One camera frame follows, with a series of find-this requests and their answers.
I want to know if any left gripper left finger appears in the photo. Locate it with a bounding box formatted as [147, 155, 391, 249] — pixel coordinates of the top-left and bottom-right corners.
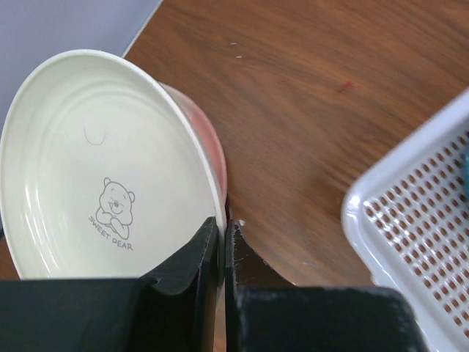
[1, 218, 218, 351]

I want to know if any blue polka dot plate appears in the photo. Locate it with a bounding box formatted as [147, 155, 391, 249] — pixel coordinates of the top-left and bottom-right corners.
[462, 147, 469, 202]

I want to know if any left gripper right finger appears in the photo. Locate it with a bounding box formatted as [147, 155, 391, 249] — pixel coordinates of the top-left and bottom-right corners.
[225, 221, 428, 351]

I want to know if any cream bear print plate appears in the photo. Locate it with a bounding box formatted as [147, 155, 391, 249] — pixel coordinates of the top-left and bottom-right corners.
[1, 50, 226, 279]

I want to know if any white perforated plastic basket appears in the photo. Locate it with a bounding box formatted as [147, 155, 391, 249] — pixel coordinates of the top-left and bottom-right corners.
[341, 92, 468, 351]

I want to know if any pink and cream plate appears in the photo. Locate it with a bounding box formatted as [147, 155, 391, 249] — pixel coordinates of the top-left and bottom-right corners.
[160, 82, 228, 213]

